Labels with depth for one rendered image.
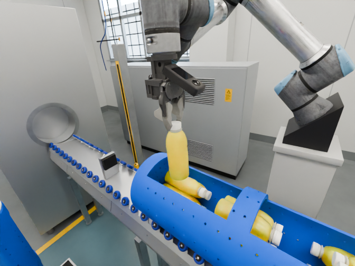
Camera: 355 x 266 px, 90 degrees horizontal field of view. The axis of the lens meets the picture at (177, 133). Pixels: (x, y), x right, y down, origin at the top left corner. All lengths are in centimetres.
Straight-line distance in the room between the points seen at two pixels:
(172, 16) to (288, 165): 106
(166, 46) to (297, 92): 86
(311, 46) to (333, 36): 207
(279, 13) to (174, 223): 100
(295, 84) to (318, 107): 17
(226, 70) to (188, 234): 170
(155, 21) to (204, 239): 60
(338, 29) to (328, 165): 221
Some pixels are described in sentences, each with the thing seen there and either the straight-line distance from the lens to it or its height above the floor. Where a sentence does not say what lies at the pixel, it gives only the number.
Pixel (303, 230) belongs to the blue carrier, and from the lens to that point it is 82.
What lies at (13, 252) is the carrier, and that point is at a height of 81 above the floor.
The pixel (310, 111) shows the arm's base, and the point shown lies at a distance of 120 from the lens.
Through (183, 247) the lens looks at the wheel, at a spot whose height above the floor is 96.
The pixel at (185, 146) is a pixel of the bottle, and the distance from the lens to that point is 56.
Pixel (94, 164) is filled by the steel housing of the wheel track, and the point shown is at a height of 93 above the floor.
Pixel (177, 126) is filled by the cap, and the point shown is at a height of 145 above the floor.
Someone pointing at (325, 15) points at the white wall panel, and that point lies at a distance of 319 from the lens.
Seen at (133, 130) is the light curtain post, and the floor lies 110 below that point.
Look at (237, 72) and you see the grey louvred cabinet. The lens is 201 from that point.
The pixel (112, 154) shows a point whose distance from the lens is 120.
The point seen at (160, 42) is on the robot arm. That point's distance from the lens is 48.
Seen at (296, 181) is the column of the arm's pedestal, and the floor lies 88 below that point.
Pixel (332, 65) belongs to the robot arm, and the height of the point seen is 154.
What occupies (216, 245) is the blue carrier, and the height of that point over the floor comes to 115.
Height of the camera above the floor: 167
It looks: 26 degrees down
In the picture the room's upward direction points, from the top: 4 degrees counter-clockwise
